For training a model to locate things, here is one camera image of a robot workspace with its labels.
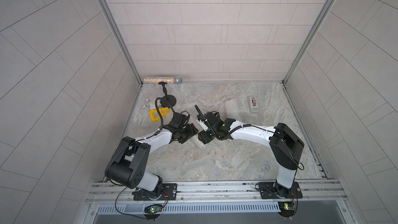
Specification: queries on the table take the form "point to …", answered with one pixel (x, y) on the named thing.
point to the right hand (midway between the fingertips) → (202, 136)
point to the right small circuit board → (287, 208)
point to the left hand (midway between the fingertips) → (197, 131)
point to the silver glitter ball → (178, 80)
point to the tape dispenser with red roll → (253, 101)
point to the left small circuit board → (153, 208)
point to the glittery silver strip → (157, 80)
